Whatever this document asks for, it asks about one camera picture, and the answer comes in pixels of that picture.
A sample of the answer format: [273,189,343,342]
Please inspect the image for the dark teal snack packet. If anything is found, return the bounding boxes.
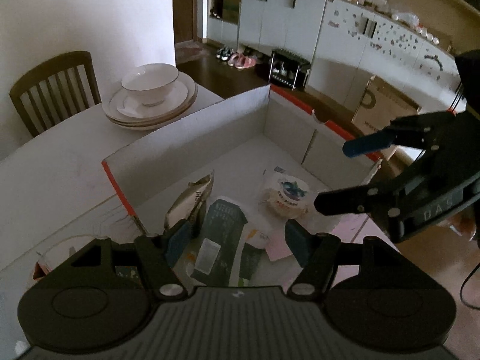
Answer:
[190,199,247,287]

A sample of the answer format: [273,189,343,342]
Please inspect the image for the person's right hand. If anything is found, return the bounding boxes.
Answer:
[438,206,477,242]

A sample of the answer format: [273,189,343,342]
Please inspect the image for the pink paper card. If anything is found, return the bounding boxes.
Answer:
[265,229,292,262]

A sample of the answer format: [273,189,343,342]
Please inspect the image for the brown cardboard carton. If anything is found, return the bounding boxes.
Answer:
[352,76,422,134]

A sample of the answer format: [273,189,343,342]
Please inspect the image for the silver foil snack bag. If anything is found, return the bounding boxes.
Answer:
[164,172,214,233]

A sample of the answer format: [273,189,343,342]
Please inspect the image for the round blueberry snack pack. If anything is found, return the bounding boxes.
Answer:
[262,172,311,219]

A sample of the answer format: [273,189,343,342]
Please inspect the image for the red cardboard box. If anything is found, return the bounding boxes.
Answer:
[101,84,383,271]

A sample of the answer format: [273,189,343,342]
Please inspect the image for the black shoe rack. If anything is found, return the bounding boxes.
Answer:
[268,49,311,91]

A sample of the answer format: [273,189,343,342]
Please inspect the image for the white ceramic bowl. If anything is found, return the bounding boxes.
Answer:
[121,63,179,107]

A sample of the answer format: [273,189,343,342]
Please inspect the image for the brown wooden chair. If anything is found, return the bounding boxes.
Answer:
[10,50,102,137]

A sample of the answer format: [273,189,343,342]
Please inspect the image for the pink shoes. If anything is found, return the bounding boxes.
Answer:
[227,53,258,70]

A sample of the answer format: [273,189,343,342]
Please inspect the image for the brown door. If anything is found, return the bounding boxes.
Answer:
[172,0,197,44]

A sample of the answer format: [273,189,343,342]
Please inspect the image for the black cable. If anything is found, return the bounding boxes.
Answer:
[459,262,480,308]

